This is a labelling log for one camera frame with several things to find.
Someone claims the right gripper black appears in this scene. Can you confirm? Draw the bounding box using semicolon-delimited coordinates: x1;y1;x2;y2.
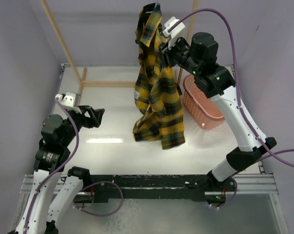
156;33;201;76

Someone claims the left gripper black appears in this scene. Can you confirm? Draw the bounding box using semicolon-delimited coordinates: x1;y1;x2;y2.
61;104;104;146

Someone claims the yellow black plaid shirt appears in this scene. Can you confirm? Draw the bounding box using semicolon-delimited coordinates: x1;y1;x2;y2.
133;6;185;150

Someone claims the blue wire hanger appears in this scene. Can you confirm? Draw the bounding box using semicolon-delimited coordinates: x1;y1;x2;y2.
143;0;160;14

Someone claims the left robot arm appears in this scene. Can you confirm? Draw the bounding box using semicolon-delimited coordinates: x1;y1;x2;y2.
11;105;105;234

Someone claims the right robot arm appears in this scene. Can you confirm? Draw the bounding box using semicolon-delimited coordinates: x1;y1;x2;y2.
159;32;276;191

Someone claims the wooden clothes rack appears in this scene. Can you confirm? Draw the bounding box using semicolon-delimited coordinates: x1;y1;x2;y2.
40;0;200;95

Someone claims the pink plastic basket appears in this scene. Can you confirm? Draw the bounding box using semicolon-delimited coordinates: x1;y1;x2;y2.
183;75;225;130

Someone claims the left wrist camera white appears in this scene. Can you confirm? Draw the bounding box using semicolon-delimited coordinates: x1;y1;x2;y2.
55;92;81;109

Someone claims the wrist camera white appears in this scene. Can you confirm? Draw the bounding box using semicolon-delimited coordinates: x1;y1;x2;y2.
162;17;185;49
55;92;81;109

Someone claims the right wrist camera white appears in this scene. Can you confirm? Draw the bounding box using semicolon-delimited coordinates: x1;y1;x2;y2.
162;17;185;49

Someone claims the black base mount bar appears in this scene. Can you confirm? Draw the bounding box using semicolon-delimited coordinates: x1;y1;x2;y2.
90;175;235;203

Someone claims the aluminium rail frame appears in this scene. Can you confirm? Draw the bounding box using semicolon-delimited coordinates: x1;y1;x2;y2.
19;63;276;195

